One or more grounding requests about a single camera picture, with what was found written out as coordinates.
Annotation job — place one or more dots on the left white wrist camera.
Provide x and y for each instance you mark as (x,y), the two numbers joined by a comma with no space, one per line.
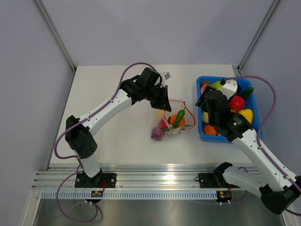
(165,75)

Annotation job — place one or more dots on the green toy chili pepper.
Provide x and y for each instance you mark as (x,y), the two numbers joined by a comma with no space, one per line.
(178,118)

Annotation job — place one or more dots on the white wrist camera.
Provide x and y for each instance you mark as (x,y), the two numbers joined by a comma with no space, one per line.
(165,75)
(229,88)

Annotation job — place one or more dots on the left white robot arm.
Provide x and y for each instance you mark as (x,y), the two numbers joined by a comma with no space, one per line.
(81,131)

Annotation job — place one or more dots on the yellow toy bell pepper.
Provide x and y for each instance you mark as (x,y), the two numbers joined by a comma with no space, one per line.
(248,114)

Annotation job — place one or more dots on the aluminium rail base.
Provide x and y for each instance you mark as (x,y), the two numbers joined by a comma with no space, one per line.
(130,177)

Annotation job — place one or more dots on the orange toy tomato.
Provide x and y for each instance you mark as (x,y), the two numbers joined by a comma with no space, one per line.
(209,130)

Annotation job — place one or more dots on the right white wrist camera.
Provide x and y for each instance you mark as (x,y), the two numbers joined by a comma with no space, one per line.
(229,88)

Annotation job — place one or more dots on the green toy apple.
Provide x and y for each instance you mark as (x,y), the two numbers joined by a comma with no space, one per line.
(217,85)

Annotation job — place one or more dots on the black mounting plate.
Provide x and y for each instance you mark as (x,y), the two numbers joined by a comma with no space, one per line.
(105,180)
(207,180)

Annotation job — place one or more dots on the red toy apple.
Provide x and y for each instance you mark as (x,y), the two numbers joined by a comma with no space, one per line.
(237,103)

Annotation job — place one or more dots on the clear zip top bag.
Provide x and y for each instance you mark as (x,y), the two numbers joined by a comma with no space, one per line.
(176,106)

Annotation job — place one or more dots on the blue plastic bin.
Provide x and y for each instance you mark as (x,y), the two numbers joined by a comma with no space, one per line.
(250,103)

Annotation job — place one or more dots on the beige toy pear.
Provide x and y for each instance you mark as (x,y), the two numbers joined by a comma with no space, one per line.
(205,117)

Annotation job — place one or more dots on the white slotted cable duct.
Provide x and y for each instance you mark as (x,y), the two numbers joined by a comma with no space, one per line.
(130,195)

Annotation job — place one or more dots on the orange toy fruit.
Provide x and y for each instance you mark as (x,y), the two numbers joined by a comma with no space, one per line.
(171,120)

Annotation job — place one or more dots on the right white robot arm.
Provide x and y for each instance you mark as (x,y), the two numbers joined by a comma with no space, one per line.
(279,187)

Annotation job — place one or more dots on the green toy cucumber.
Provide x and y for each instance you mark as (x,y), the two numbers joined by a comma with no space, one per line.
(246,93)

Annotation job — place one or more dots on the brown toy fruit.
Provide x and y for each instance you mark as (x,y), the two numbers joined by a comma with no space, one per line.
(204,83)

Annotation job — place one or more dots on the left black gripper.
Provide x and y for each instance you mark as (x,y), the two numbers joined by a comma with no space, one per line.
(162,103)

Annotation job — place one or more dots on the purple toy onion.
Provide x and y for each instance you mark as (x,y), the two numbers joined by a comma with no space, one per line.
(157,134)

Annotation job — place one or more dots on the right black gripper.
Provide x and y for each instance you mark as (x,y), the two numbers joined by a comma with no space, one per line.
(202,97)

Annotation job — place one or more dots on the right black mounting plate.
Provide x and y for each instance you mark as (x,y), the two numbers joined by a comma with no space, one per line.
(207,180)

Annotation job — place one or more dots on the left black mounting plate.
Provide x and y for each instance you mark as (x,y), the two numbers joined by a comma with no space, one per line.
(105,180)

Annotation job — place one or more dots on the pink toy peach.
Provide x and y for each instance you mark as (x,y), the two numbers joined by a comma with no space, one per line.
(202,89)

